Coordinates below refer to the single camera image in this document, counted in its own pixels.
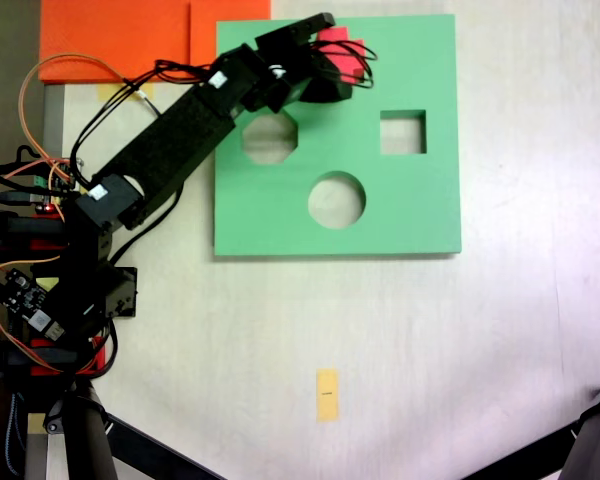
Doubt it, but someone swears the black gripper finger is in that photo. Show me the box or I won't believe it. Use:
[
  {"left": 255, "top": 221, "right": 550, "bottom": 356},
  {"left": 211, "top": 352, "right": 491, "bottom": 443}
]
[
  {"left": 279, "top": 13, "right": 337, "bottom": 49},
  {"left": 299, "top": 49, "right": 357, "bottom": 105}
]

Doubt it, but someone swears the red cross columnar block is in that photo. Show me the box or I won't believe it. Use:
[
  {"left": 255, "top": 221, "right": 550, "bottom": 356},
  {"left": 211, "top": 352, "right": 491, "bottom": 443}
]
[{"left": 315, "top": 26, "right": 367, "bottom": 87}]

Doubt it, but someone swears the green shape hole board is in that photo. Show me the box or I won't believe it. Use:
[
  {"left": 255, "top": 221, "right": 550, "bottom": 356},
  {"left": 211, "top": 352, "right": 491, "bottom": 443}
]
[{"left": 212, "top": 13, "right": 463, "bottom": 260}]

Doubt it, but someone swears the orange flat block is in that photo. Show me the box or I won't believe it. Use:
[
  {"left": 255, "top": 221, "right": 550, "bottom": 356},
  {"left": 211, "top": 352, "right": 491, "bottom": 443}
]
[{"left": 38, "top": 0, "right": 272, "bottom": 85}]

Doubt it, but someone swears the yellow tape strip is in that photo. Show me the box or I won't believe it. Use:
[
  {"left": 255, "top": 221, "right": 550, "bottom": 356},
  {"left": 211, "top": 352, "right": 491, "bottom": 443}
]
[{"left": 97, "top": 82, "right": 156, "bottom": 101}]

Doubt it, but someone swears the green circuit board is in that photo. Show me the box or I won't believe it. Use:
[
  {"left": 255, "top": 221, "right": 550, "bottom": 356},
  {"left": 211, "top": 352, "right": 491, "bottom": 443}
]
[{"left": 29, "top": 158, "right": 79, "bottom": 214}]

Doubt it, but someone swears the red and black table clamp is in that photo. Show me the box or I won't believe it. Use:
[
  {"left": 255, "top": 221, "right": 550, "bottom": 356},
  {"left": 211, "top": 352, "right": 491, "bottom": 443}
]
[
  {"left": 0, "top": 337, "right": 107, "bottom": 379},
  {"left": 0, "top": 209, "right": 69, "bottom": 251}
]

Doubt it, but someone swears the yellow paper label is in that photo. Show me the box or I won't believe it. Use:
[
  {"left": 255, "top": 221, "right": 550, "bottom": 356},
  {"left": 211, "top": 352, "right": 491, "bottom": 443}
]
[{"left": 315, "top": 368, "right": 341, "bottom": 424}]

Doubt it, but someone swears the black circuit board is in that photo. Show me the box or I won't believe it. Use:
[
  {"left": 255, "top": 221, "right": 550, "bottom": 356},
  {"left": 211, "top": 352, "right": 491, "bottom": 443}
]
[{"left": 0, "top": 267, "right": 67, "bottom": 345}]

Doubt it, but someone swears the notched black tripod leg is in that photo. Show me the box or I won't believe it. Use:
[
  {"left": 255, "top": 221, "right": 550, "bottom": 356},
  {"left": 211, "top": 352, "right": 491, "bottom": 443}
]
[{"left": 559, "top": 375, "right": 600, "bottom": 480}]

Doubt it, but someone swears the black gripper wire loop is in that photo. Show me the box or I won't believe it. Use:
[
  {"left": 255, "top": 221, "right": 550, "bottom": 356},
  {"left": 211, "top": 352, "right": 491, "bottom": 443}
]
[{"left": 307, "top": 38, "right": 380, "bottom": 91}]

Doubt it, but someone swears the black arm wire bundle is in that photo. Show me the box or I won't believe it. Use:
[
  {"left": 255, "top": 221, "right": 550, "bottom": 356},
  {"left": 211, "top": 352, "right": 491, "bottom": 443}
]
[{"left": 69, "top": 58, "right": 216, "bottom": 194}]

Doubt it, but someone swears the black thin cable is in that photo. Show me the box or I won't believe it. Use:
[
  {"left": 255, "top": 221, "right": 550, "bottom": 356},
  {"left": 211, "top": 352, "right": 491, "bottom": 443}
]
[{"left": 108, "top": 182, "right": 186, "bottom": 266}]

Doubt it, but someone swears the long orange wire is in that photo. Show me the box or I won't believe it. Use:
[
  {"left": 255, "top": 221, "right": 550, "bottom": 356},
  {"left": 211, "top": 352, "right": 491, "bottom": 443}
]
[{"left": 18, "top": 53, "right": 131, "bottom": 174}]

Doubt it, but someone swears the blue braided cable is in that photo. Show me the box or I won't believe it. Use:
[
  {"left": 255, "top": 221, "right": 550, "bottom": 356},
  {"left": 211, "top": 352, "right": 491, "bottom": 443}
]
[{"left": 3, "top": 392, "right": 27, "bottom": 477}]

